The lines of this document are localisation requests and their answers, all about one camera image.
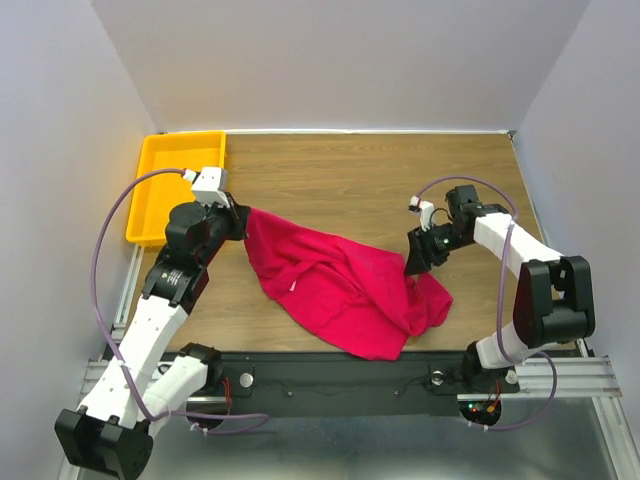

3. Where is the aluminium frame rail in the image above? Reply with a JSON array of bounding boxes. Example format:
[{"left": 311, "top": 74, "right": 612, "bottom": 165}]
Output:
[{"left": 58, "top": 245, "right": 145, "bottom": 480}]

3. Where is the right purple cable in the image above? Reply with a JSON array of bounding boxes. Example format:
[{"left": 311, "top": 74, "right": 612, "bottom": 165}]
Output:
[{"left": 417, "top": 174, "right": 559, "bottom": 432}]

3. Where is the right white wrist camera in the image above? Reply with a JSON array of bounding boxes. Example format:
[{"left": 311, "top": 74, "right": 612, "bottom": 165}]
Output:
[{"left": 408, "top": 196, "right": 435, "bottom": 231}]

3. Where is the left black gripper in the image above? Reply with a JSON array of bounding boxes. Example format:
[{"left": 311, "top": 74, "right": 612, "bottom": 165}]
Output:
[{"left": 198, "top": 191, "right": 250, "bottom": 266}]

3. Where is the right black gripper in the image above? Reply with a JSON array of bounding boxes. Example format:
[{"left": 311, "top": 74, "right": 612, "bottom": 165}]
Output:
[{"left": 402, "top": 221, "right": 472, "bottom": 276}]

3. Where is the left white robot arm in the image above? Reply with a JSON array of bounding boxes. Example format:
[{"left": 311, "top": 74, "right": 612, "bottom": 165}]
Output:
[{"left": 54, "top": 192, "right": 250, "bottom": 479}]

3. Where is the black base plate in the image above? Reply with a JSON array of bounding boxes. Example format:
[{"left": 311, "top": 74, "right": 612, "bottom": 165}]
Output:
[{"left": 186, "top": 351, "right": 519, "bottom": 418}]

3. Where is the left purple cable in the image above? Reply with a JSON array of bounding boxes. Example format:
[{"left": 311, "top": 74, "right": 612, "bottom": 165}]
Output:
[{"left": 94, "top": 167, "right": 271, "bottom": 435}]

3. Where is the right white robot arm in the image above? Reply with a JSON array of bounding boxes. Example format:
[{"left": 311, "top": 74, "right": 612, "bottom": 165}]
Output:
[{"left": 405, "top": 185, "right": 596, "bottom": 390}]

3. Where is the red t shirt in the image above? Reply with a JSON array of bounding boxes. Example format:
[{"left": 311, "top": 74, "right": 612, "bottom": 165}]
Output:
[{"left": 244, "top": 209, "right": 453, "bottom": 361}]

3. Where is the yellow plastic tray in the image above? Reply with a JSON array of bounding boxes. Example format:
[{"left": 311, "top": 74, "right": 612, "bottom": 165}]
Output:
[{"left": 125, "top": 131, "right": 226, "bottom": 247}]

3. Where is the purple cable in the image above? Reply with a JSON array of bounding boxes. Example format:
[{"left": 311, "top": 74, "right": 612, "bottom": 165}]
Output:
[
  {"left": 417, "top": 174, "right": 559, "bottom": 432},
  {"left": 94, "top": 167, "right": 271, "bottom": 435}
]

